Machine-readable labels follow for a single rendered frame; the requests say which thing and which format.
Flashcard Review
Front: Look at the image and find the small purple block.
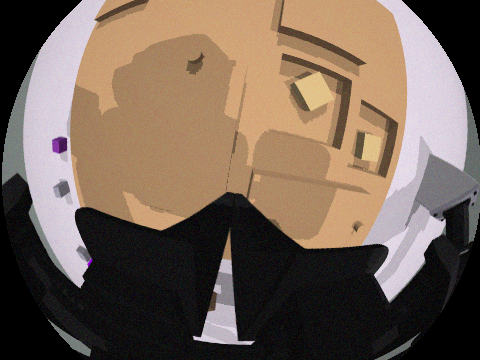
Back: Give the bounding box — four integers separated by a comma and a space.
52, 136, 68, 155

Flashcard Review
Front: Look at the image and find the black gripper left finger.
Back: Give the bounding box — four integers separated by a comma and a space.
75, 192, 235, 337

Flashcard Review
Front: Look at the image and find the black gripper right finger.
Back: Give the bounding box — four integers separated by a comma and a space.
231, 193, 389, 341

